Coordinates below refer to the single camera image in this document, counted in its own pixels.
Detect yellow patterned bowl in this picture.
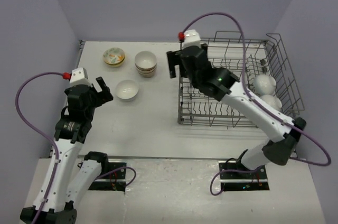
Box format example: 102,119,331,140
104,56,125,68

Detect beige bowl white flower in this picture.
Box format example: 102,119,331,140
136,67,156,74

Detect beige bowl orange flower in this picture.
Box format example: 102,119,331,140
135,51,157,69

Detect white bowl green leaves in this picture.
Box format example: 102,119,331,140
102,48,125,60

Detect beige bowl brown pattern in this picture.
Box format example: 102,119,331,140
139,72,155,78

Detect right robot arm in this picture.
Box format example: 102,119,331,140
166,44,306,178

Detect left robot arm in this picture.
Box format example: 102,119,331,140
20,73,113,223

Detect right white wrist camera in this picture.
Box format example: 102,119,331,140
182,30,201,49

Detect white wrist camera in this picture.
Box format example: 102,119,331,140
69,68,91,87
182,30,201,49

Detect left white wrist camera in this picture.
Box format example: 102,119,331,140
69,68,91,87

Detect grey wire dish rack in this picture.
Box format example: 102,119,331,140
177,31,305,128

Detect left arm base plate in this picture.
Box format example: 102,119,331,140
89,169,126,192

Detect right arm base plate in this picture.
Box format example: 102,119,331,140
220,166,270,192

